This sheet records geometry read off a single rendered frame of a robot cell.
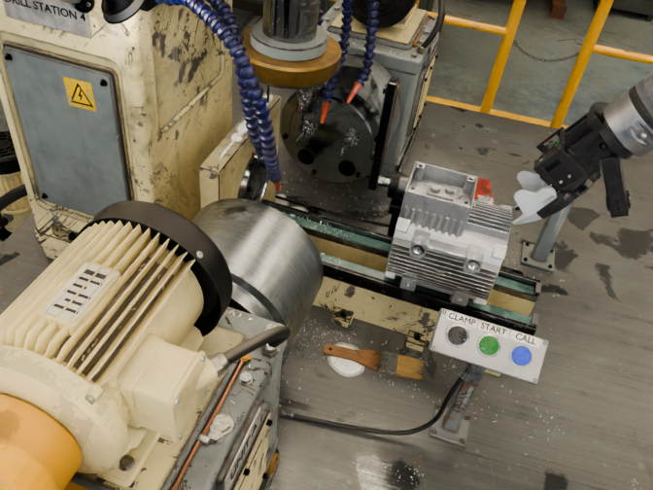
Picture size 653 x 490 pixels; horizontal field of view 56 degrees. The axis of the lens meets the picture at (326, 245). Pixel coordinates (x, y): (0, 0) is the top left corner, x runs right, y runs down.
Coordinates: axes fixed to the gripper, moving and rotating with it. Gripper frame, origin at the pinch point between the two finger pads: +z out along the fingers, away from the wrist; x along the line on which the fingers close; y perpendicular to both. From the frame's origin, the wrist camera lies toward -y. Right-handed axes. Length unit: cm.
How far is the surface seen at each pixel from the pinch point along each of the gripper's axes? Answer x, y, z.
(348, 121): -26.8, 29.1, 25.6
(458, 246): 0.2, 2.2, 13.3
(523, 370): 22.8, -10.7, 7.4
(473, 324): 19.4, -1.4, 9.3
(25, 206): -24, 82, 120
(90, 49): 12, 70, 22
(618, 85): -338, -123, 63
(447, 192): -5.8, 9.5, 9.9
